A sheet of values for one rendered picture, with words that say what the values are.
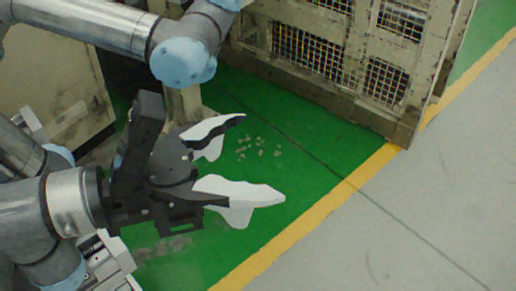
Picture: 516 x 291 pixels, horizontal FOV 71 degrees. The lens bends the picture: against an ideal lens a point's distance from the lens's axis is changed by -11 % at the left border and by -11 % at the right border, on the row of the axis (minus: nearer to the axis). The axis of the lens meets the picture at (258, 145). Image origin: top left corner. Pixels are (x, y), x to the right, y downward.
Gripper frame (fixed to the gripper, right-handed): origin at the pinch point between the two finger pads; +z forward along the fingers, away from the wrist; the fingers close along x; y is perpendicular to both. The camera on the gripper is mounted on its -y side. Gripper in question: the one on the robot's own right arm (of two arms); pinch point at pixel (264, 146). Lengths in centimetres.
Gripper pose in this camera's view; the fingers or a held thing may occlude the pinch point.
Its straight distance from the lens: 45.9
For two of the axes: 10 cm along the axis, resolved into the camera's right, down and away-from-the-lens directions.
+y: 0.4, 7.8, 6.3
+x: 2.8, 5.9, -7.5
